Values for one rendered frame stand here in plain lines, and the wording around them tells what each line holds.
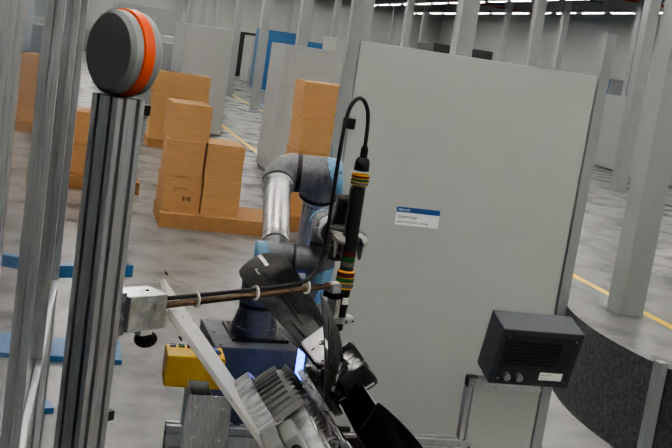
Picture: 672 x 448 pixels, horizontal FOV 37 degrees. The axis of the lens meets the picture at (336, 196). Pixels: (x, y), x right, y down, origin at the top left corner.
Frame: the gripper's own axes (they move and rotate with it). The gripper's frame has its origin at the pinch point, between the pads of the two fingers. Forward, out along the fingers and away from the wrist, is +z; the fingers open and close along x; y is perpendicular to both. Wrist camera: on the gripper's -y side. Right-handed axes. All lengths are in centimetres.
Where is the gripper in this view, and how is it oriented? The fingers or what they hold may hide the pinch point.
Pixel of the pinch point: (353, 240)
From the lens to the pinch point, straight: 237.4
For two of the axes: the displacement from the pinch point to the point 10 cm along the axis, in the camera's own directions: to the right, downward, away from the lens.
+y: -1.4, 9.8, 1.4
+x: -9.7, -1.1, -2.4
